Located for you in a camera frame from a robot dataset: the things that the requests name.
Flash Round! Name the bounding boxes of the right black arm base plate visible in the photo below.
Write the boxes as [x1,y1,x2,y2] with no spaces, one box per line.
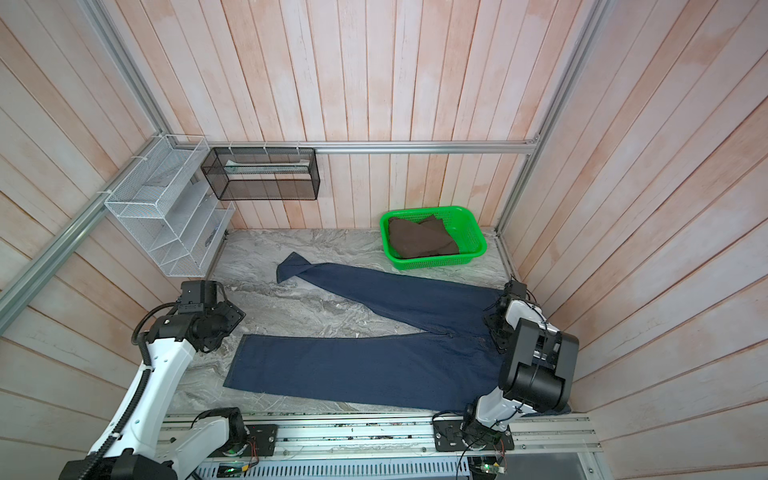
[431,412,515,452]

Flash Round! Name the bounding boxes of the horizontal aluminium wall rail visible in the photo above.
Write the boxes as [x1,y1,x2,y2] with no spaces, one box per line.
[206,140,538,155]

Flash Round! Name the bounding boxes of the white wire mesh shelf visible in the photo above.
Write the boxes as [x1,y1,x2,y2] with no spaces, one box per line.
[105,135,235,278]

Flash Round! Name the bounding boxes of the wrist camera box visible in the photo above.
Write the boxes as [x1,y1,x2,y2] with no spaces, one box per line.
[177,280,218,313]
[504,279,529,300]

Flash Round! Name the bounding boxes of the folded dark brown trousers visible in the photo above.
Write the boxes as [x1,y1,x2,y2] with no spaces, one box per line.
[388,215,460,259]

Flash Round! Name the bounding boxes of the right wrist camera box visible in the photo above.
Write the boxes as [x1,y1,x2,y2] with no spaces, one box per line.
[504,279,529,300]

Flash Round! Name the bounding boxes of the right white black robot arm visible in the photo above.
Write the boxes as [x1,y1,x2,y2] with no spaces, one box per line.
[461,294,579,449]

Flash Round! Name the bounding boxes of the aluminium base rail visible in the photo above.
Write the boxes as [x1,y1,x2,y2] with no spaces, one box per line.
[158,412,601,479]

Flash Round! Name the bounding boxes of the black corrugated cable hose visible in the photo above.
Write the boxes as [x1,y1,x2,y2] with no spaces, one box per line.
[59,302,181,480]

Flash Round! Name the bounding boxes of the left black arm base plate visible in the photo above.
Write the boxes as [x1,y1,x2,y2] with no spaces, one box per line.
[222,424,278,459]

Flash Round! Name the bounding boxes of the green perforated plastic basket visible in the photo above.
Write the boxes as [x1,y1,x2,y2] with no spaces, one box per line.
[380,206,487,270]

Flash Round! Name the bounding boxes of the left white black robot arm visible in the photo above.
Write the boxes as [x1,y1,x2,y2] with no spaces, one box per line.
[60,300,252,479]

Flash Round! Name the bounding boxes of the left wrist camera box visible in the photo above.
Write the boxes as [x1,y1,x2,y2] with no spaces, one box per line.
[177,280,218,313]

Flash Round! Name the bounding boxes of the black mesh wall basket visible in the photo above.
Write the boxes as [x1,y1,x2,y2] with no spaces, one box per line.
[201,146,321,201]

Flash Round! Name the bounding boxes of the dark blue denim jeans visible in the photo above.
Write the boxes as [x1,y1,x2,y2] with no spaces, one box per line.
[224,253,505,411]

